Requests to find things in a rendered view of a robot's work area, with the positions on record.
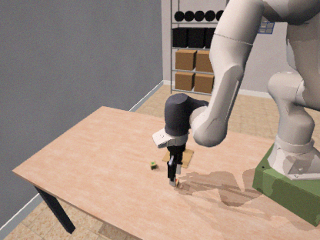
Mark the tan flat mat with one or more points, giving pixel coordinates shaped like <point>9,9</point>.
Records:
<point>187,154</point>

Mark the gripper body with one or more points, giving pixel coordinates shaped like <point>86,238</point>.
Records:
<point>176,149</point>

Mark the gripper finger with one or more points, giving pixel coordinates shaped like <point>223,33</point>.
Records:
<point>172,165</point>
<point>178,170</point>

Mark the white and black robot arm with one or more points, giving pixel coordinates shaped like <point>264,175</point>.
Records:
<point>293,154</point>

